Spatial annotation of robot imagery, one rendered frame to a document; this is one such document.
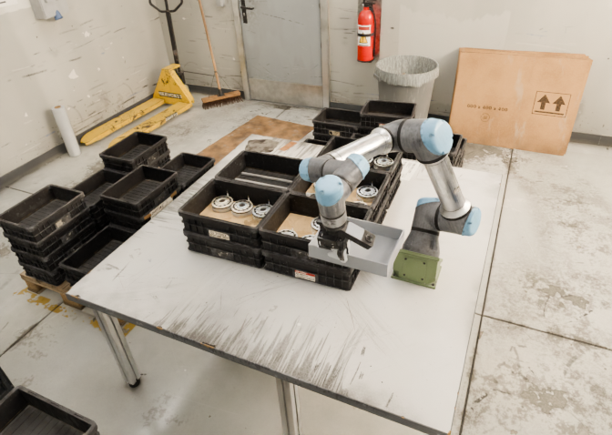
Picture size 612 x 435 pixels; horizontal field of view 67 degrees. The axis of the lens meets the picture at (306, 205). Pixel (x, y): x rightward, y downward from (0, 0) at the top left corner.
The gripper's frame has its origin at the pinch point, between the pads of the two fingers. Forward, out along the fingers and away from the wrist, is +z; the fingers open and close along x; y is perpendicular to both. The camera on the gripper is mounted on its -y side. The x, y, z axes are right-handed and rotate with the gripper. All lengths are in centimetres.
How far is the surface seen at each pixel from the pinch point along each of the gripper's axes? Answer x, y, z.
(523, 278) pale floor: -97, -73, 141
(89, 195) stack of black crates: -62, 211, 91
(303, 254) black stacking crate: -14.3, 24.7, 27.7
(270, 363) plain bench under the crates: 29.9, 21.7, 30.6
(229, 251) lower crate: -13, 61, 37
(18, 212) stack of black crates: -21, 216, 61
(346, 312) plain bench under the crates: 0.3, 3.5, 39.3
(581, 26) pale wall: -321, -96, 102
